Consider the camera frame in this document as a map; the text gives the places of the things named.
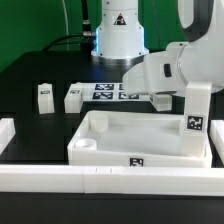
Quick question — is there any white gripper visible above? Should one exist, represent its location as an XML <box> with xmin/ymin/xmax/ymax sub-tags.
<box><xmin>122</xmin><ymin>42</ymin><xmax>187</xmax><ymax>97</ymax></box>

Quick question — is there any white desk top tray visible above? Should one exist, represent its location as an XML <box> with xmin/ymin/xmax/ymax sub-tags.
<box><xmin>67</xmin><ymin>111</ymin><xmax>212</xmax><ymax>168</ymax></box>

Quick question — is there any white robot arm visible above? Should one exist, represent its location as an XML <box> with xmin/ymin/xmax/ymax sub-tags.
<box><xmin>91</xmin><ymin>0</ymin><xmax>224</xmax><ymax>96</ymax></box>

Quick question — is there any white right fence block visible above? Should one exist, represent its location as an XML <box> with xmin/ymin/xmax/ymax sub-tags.
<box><xmin>210</xmin><ymin>120</ymin><xmax>224</xmax><ymax>164</ymax></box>

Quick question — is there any white front fence bar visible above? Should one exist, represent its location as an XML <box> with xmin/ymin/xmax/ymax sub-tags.
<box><xmin>0</xmin><ymin>165</ymin><xmax>224</xmax><ymax>196</ymax></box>

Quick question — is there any white marker base plate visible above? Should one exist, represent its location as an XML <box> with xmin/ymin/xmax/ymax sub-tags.
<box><xmin>82</xmin><ymin>83</ymin><xmax>150</xmax><ymax>102</ymax></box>

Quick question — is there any black cable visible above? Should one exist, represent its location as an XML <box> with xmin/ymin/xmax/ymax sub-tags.
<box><xmin>42</xmin><ymin>0</ymin><xmax>98</xmax><ymax>52</ymax></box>

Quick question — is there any white cable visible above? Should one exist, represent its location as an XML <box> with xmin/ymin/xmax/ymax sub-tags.
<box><xmin>61</xmin><ymin>0</ymin><xmax>70</xmax><ymax>51</ymax></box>

